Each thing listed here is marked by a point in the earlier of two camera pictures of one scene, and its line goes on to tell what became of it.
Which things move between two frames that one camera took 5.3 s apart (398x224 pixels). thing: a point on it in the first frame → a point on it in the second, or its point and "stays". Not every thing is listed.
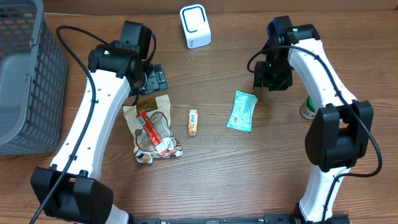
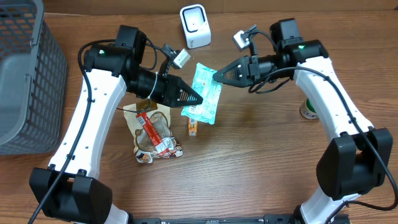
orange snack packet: x=193 y=122 stays
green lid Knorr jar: x=308 y=110 stays
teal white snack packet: x=244 y=107 → x=209 y=89
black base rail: x=218 y=221 stays
